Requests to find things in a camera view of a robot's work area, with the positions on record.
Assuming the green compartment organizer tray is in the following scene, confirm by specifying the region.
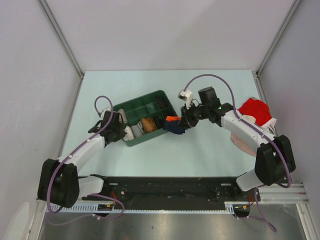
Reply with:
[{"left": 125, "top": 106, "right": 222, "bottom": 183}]
[{"left": 113, "top": 90, "right": 177, "bottom": 147}]

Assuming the white rolled cloth in tray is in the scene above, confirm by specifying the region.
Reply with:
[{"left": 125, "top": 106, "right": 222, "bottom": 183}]
[{"left": 123, "top": 126, "right": 135, "bottom": 142}]

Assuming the navy orange underwear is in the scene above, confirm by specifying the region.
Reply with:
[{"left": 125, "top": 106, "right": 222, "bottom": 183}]
[{"left": 163, "top": 115, "right": 186, "bottom": 135}]

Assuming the purple cable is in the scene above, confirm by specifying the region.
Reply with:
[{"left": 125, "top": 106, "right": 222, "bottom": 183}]
[
  {"left": 183, "top": 73, "right": 293, "bottom": 233},
  {"left": 46, "top": 95, "right": 126, "bottom": 226}
]

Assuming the beige rolled cloth in tray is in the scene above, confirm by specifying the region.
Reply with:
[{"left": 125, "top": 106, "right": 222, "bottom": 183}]
[{"left": 118, "top": 108, "right": 128, "bottom": 124}]

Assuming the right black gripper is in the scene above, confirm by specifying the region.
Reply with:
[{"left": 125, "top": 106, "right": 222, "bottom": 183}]
[{"left": 177, "top": 101, "right": 209, "bottom": 129}]

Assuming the grey rolled cloth in tray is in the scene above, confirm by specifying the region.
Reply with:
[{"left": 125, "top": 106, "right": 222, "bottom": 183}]
[{"left": 131, "top": 122, "right": 146, "bottom": 138}]

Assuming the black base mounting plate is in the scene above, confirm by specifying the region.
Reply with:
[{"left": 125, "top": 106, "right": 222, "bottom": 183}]
[{"left": 96, "top": 174, "right": 260, "bottom": 203}]

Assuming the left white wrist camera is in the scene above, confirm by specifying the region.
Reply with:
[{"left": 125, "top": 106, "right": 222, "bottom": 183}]
[{"left": 100, "top": 107, "right": 111, "bottom": 119}]

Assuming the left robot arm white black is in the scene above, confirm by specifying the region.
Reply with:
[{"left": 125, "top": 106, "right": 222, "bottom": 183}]
[{"left": 37, "top": 110, "right": 126, "bottom": 208}]

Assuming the black rolled cloth back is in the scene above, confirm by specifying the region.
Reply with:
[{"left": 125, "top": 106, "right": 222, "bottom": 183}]
[{"left": 154, "top": 96, "right": 169, "bottom": 109}]

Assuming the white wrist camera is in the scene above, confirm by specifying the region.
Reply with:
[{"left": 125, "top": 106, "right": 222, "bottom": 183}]
[
  {"left": 100, "top": 107, "right": 111, "bottom": 119},
  {"left": 178, "top": 90, "right": 193, "bottom": 109}
]

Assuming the orange rolled cloth in tray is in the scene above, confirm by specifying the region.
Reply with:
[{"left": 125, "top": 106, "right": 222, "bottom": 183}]
[{"left": 141, "top": 117, "right": 158, "bottom": 134}]

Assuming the aluminium frame rail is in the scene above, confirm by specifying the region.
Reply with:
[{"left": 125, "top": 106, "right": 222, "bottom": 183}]
[{"left": 34, "top": 182, "right": 310, "bottom": 204}]

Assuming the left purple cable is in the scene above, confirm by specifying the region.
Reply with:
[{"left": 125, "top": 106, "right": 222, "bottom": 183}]
[{"left": 46, "top": 95, "right": 126, "bottom": 226}]

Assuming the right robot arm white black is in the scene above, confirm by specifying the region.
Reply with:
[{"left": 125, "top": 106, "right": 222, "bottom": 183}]
[{"left": 178, "top": 87, "right": 296, "bottom": 201}]

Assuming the slotted cable duct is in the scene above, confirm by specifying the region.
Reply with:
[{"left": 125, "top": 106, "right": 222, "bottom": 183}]
[{"left": 58, "top": 201, "right": 251, "bottom": 215}]

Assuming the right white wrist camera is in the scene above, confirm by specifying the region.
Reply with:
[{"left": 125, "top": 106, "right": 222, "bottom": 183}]
[{"left": 178, "top": 90, "right": 193, "bottom": 109}]

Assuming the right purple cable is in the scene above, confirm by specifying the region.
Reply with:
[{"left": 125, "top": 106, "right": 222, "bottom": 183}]
[{"left": 183, "top": 73, "right": 293, "bottom": 233}]

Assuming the red white underwear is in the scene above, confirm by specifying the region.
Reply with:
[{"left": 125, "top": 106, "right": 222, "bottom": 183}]
[{"left": 238, "top": 97, "right": 277, "bottom": 132}]

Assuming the pink underwear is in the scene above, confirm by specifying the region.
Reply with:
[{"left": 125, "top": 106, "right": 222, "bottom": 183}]
[{"left": 230, "top": 133, "right": 256, "bottom": 157}]

